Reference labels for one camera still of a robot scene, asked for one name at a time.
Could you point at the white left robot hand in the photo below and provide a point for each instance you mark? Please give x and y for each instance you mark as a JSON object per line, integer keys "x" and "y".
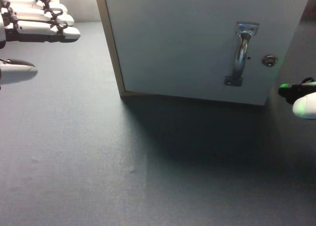
{"x": 32, "y": 25}

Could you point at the white and brown cabinet door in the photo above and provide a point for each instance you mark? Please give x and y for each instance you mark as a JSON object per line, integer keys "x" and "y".
{"x": 172, "y": 38}

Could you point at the light wooden box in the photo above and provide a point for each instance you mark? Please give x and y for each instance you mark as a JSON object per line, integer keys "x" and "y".
{"x": 106, "y": 25}

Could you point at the round metal door lock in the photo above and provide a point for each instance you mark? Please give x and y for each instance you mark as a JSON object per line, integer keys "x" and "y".
{"x": 269, "y": 60}

